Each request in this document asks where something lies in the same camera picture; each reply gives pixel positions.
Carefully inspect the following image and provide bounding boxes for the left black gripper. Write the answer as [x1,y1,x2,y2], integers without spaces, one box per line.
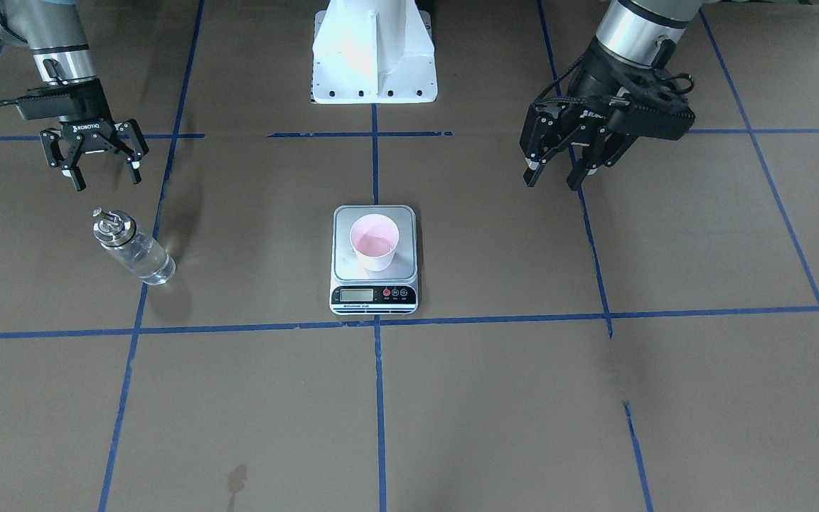
[520,39,641,191]

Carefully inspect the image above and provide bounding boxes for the glass sauce bottle metal spout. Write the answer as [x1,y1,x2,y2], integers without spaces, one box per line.
[92,208,176,285]

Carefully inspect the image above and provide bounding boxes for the digital kitchen scale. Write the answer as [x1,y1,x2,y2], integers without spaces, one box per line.
[329,205,419,315]

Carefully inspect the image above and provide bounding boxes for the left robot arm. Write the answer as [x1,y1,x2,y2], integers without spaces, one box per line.
[520,1,701,191]

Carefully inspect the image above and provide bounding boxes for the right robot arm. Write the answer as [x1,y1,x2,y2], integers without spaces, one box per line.
[0,1,149,191]

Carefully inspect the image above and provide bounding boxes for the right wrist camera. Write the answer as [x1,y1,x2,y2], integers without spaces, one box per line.
[16,85,74,120]

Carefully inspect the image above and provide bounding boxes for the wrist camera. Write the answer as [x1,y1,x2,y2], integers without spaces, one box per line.
[16,85,74,120]
[608,69,696,140]

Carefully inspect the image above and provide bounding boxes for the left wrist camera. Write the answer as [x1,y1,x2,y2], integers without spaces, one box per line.
[608,69,696,140]

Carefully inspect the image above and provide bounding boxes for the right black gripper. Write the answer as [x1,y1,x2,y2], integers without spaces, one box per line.
[40,78,149,191]

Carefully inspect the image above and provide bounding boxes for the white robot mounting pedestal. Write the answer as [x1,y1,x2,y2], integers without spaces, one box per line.
[310,1,439,105]

